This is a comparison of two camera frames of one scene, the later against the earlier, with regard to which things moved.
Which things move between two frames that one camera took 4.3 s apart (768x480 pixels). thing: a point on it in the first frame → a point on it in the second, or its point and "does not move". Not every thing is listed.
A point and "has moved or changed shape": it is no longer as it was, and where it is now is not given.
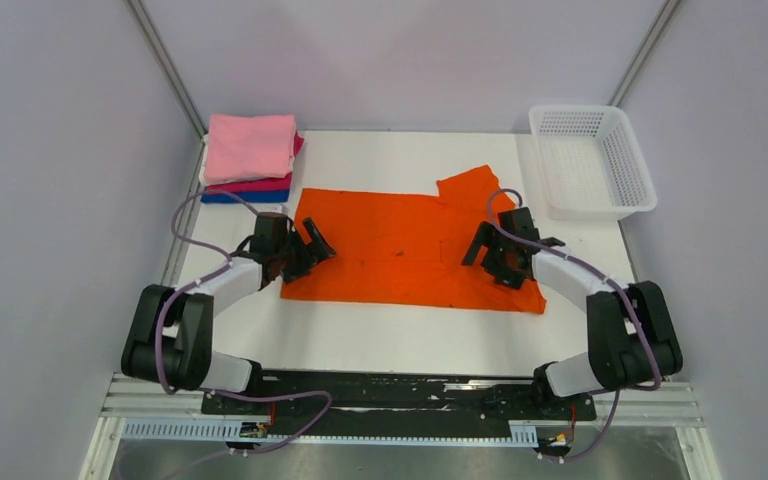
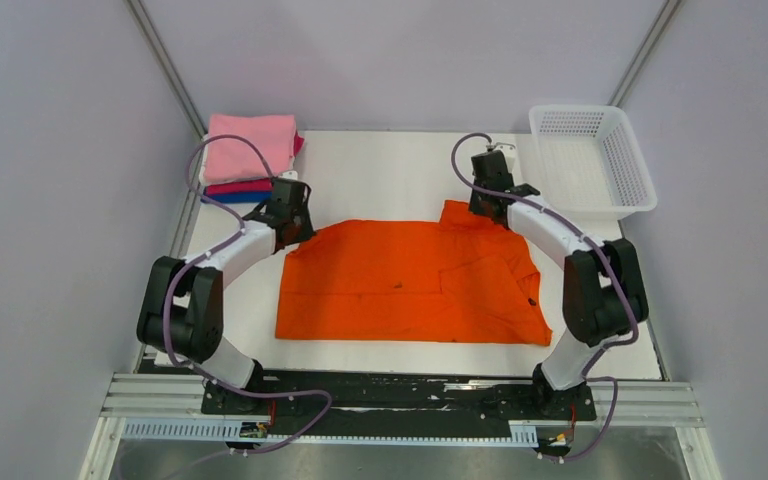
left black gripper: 321,252 → 308,231
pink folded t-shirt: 245,147 does not move
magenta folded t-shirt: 263,184 does not move
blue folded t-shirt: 249,197 does not move
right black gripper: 487,236 → 473,205
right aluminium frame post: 643,52 does not move
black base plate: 498,399 does not move
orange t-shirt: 407,249 has moved or changed shape
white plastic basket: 591,164 does not move
